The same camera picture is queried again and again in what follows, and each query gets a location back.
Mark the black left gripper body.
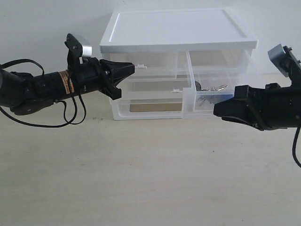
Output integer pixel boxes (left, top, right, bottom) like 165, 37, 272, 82
68, 57, 112, 94

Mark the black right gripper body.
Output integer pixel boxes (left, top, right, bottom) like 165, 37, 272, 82
244, 83, 296, 131

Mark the key bunch with blue tag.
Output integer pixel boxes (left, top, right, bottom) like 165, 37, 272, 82
195, 81, 234, 105

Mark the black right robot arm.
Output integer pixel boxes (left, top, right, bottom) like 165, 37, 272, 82
213, 66, 301, 131

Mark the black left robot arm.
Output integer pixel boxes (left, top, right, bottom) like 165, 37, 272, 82
0, 57, 135, 116

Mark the white plastic drawer cabinet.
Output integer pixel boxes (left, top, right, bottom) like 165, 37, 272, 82
100, 8, 263, 120

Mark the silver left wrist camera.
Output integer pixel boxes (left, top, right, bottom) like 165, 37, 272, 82
64, 33, 92, 61

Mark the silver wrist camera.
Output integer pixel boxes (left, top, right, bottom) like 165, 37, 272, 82
268, 44, 301, 81
64, 33, 92, 61

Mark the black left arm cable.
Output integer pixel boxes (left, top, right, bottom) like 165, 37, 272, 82
0, 58, 86, 129

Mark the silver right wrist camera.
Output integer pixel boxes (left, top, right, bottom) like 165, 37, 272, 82
268, 44, 301, 81

